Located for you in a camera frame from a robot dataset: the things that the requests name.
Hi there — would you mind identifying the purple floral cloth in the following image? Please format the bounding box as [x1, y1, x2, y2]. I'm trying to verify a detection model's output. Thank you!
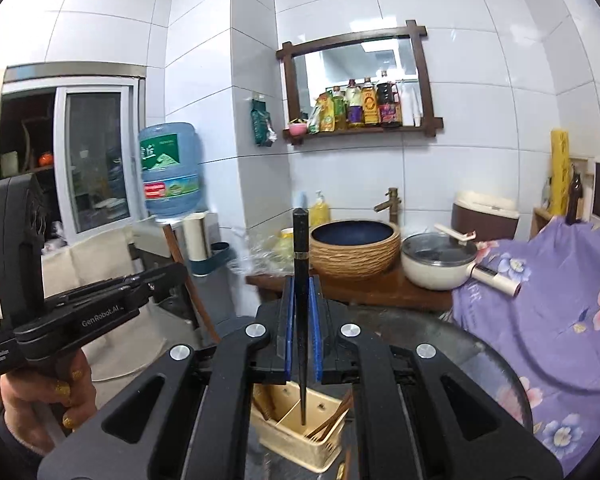
[452, 217, 600, 474]

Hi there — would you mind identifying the brass faucet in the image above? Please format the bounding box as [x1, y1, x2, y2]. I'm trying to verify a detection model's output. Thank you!
[374, 188, 402, 226]

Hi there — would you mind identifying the woven basin sink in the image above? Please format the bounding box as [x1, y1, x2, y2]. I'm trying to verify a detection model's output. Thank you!
[309, 220, 401, 280]

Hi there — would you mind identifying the dark soy sauce bottle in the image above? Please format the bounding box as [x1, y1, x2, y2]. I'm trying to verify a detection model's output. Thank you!
[376, 70, 402, 128]

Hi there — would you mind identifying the blue water jug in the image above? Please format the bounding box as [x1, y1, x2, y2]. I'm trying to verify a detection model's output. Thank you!
[140, 122, 202, 219]

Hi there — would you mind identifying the brown rice cooker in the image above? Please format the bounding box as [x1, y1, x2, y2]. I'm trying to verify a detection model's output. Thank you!
[451, 191, 520, 242]

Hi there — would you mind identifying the yellow dish soap bottle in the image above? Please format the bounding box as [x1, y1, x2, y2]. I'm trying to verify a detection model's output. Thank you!
[309, 191, 332, 229]

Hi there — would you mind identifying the pink small bowl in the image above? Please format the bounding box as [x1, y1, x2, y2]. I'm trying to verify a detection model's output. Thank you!
[288, 118, 308, 136]

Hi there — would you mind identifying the brown wooden chopstick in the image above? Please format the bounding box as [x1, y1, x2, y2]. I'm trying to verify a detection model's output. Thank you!
[306, 391, 353, 442]
[337, 448, 352, 480]

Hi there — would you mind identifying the person's left hand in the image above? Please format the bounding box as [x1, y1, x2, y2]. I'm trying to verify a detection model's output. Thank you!
[0, 350, 97, 455]

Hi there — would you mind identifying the green hanging packet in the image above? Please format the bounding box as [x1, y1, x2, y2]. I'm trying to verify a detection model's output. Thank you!
[250, 99, 277, 148]

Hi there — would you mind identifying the beige cloth cover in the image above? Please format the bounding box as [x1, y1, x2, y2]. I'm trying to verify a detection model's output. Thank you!
[0, 228, 188, 382]

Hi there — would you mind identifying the dark black chopstick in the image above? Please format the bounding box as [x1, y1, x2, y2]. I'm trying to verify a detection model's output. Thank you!
[292, 208, 310, 426]

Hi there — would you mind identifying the sliding window frame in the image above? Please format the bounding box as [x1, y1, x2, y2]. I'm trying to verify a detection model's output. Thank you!
[0, 62, 146, 244]

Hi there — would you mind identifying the cream plastic utensil holder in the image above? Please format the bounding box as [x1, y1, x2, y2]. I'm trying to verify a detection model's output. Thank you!
[250, 382, 348, 474]

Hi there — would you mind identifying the purple label bottle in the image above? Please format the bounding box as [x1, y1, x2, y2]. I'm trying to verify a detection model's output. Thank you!
[346, 78, 364, 128]

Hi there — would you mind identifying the yellow roll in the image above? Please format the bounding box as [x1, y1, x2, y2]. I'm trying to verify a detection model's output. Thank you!
[550, 129, 571, 216]

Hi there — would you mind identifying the round glass table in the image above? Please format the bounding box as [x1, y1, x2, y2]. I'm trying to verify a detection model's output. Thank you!
[214, 303, 534, 480]

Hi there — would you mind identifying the white cooking pot with lid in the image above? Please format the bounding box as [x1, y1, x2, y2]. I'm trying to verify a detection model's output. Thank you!
[400, 226, 521, 297]

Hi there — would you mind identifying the brown glass bottle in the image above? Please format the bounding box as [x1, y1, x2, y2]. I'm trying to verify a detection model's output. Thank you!
[565, 171, 583, 226]

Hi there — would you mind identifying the water dispenser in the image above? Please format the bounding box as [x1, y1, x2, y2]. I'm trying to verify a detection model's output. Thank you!
[131, 211, 235, 324]

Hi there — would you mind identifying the clear plastic bag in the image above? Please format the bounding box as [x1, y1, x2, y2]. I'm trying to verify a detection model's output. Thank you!
[227, 228, 294, 276]

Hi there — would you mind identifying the left brown chopstick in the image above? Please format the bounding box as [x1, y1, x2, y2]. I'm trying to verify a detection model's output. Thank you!
[162, 224, 221, 344]

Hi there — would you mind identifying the wooden framed mirror shelf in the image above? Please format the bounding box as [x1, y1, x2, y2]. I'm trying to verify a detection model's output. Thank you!
[276, 20, 444, 145]

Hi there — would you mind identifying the yellow oil bottle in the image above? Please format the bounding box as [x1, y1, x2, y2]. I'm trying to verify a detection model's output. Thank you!
[362, 77, 380, 126]

